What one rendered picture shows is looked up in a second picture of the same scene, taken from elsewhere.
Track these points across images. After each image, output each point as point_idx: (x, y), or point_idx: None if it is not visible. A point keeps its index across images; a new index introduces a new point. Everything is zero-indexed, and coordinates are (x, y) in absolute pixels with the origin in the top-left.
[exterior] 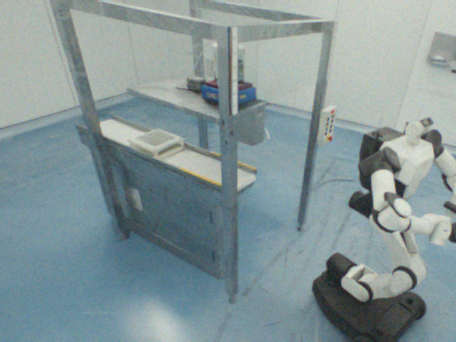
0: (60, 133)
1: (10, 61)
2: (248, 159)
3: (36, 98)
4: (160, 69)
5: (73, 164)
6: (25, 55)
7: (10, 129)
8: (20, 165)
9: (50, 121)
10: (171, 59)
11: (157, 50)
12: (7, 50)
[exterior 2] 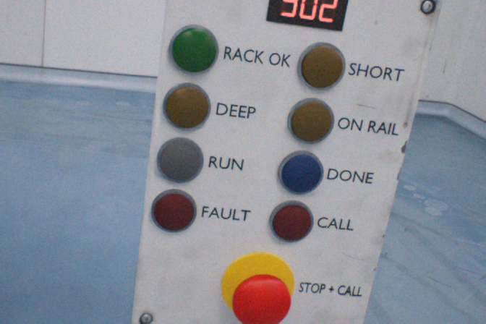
0: (136, 104)
1: None
2: (392, 320)
3: (152, 44)
4: (434, 74)
5: (54, 142)
6: None
7: (87, 76)
8: (3, 114)
9: (155, 88)
10: (469, 60)
11: (442, 35)
12: None
